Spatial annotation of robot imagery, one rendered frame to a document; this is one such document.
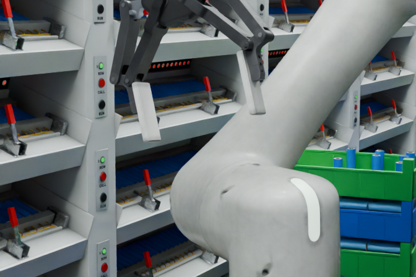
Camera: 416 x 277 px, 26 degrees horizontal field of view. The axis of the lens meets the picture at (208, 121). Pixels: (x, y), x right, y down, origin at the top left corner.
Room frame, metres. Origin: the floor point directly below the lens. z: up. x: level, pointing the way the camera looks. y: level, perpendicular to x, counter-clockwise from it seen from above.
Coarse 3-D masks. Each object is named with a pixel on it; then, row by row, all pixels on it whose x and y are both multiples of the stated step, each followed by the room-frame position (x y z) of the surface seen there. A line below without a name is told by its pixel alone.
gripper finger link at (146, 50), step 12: (156, 0) 1.02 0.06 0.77; (156, 12) 1.02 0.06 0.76; (144, 24) 1.02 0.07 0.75; (156, 24) 1.02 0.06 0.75; (144, 36) 1.03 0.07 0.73; (156, 36) 1.03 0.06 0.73; (144, 48) 1.03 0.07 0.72; (156, 48) 1.04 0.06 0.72; (132, 60) 1.03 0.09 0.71; (144, 60) 1.03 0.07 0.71; (132, 72) 1.03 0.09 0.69; (144, 72) 1.04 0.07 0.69
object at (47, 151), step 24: (0, 96) 1.78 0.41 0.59; (24, 96) 1.81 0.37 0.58; (0, 120) 1.68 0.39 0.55; (24, 120) 1.70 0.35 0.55; (48, 120) 1.74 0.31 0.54; (72, 120) 1.75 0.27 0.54; (0, 144) 1.60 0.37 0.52; (24, 144) 1.59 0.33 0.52; (48, 144) 1.68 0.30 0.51; (72, 144) 1.72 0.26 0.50; (0, 168) 1.54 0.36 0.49; (24, 168) 1.59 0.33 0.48; (48, 168) 1.66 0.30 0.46
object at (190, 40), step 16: (128, 0) 2.16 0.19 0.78; (208, 0) 2.41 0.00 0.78; (144, 16) 2.09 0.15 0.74; (176, 32) 2.11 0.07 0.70; (192, 32) 2.17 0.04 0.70; (208, 32) 2.19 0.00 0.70; (160, 48) 1.98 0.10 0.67; (176, 48) 2.04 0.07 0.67; (192, 48) 2.10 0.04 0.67; (208, 48) 2.16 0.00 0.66; (224, 48) 2.23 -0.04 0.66; (240, 48) 2.31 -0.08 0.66
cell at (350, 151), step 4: (348, 148) 1.87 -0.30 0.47; (352, 148) 1.87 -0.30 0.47; (348, 152) 1.87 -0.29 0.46; (352, 152) 1.86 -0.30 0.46; (348, 156) 1.87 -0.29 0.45; (352, 156) 1.86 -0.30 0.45; (348, 160) 1.87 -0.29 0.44; (352, 160) 1.87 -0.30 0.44; (348, 164) 1.87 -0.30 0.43; (352, 164) 1.87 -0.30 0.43; (352, 168) 1.87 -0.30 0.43
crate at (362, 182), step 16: (304, 160) 1.94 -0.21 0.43; (320, 160) 1.93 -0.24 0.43; (368, 160) 1.89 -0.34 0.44; (384, 160) 1.88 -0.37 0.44; (320, 176) 1.73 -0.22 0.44; (336, 176) 1.71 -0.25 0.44; (352, 176) 1.70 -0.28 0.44; (368, 176) 1.69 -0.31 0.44; (384, 176) 1.68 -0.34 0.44; (400, 176) 1.67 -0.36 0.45; (352, 192) 1.70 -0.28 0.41; (368, 192) 1.69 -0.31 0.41; (384, 192) 1.68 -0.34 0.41; (400, 192) 1.67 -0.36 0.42
